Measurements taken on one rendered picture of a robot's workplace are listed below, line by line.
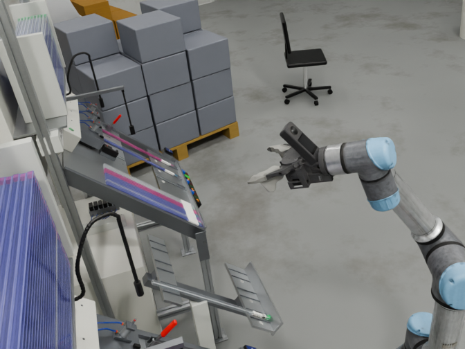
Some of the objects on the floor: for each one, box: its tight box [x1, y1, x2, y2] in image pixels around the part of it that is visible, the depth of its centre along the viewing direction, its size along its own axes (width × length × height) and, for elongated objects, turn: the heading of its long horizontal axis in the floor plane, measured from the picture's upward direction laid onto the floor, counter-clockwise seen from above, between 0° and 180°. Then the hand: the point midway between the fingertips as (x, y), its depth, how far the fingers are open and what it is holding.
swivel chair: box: [280, 12, 333, 106], centre depth 482 cm, size 54×54×85 cm
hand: (256, 163), depth 127 cm, fingers open, 14 cm apart
